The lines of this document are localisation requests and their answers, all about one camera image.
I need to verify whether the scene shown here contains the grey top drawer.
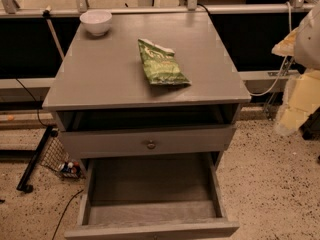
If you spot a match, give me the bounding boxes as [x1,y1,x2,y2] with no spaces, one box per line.
[60,125,235,159]

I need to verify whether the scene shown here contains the black metal bar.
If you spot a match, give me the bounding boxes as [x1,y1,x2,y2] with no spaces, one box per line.
[16,126,53,193]

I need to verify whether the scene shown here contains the grey metal rail frame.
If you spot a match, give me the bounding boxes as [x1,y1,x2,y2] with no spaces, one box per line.
[0,0,320,18]

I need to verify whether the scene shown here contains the black floor cable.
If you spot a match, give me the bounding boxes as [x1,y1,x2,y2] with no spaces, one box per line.
[51,189,85,240]

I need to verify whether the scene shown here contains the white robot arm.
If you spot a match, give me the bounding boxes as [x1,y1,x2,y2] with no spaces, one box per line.
[271,2,320,136]

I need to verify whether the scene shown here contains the white ceramic bowl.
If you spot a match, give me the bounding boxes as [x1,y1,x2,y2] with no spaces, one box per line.
[80,10,112,36]

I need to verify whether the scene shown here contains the grey drawer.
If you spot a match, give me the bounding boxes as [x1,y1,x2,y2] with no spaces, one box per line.
[60,125,235,159]
[65,153,239,240]

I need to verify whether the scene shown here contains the grey wooden drawer cabinet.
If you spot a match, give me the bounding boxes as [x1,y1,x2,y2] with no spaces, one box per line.
[42,11,252,172]

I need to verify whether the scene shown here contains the wire mesh basket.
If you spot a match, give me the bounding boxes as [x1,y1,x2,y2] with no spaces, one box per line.
[40,137,82,179]

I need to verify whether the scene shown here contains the white cable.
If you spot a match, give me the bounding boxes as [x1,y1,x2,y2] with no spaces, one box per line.
[248,1,294,97]

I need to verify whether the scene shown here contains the green chip bag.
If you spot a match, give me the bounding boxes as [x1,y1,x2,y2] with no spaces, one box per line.
[138,39,191,85]

